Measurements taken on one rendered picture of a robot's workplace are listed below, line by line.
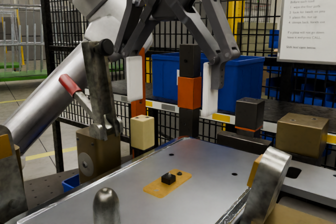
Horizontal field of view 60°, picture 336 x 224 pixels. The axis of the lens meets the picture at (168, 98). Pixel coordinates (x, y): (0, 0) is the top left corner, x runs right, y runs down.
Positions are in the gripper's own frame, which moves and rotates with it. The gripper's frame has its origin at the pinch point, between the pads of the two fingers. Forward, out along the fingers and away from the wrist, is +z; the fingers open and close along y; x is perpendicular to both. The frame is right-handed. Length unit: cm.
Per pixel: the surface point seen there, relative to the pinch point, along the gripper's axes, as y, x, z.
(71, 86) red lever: -22.6, -0.7, 0.6
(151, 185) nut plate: -1.2, -2.7, 13.2
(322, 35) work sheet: 10, 54, -9
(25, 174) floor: -217, 79, 113
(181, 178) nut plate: 1.1, 1.8, 13.2
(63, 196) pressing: -9.2, -12.6, 13.1
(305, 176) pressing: 16.6, 15.0, 13.5
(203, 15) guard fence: -98, 176, -22
